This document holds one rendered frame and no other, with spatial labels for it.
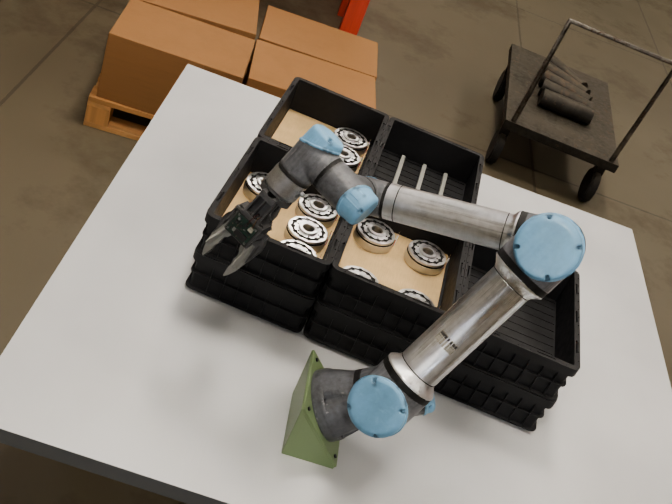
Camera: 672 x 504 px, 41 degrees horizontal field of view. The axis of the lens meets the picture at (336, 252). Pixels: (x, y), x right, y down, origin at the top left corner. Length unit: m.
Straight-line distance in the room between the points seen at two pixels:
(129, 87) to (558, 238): 2.50
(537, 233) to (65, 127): 2.62
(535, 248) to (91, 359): 0.93
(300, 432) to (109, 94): 2.27
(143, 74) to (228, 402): 2.05
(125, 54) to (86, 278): 1.74
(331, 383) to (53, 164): 2.06
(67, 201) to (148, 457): 1.81
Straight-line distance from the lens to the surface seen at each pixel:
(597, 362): 2.57
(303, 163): 1.72
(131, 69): 3.75
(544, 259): 1.59
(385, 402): 1.66
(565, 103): 4.83
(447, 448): 2.08
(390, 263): 2.26
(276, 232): 2.20
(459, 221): 1.77
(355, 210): 1.68
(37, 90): 4.08
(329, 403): 1.84
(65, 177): 3.60
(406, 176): 2.63
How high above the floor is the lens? 2.12
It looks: 35 degrees down
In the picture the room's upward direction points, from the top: 23 degrees clockwise
